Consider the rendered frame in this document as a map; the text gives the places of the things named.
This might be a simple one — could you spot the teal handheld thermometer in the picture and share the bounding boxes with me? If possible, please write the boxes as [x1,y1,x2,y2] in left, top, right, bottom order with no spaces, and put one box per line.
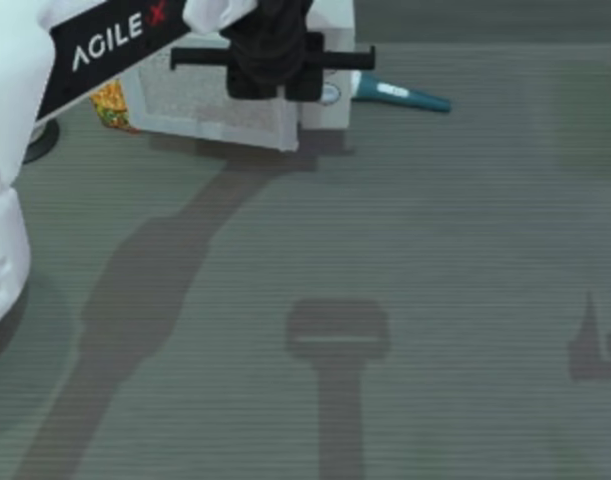
[351,71,453,114]

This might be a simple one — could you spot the black round base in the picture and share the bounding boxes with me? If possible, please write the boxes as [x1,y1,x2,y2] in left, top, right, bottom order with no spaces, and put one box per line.
[21,118,62,165]

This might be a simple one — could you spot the colourful snack box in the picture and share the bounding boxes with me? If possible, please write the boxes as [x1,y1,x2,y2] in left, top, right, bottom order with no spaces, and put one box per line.
[88,78,142,134]

